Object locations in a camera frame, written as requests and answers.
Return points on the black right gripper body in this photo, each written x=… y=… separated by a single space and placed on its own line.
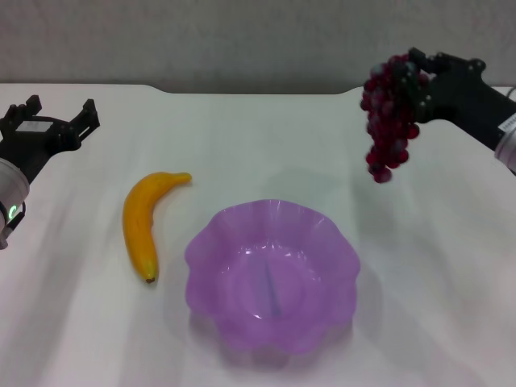
x=459 y=96

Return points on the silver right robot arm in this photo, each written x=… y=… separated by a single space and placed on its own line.
x=508 y=149

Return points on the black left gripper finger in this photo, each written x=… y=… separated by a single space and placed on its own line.
x=28 y=108
x=86 y=121

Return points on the dark red grape bunch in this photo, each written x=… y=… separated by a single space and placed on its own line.
x=387 y=121

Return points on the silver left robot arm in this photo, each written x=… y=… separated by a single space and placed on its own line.
x=12 y=189

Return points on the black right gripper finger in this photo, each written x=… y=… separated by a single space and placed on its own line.
x=443 y=61
x=418 y=101

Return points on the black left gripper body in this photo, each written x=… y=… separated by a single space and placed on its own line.
x=36 y=137

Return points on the yellow banana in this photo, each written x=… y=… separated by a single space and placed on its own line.
x=139 y=217

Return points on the purple scalloped plastic bowl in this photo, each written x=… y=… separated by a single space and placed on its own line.
x=282 y=250

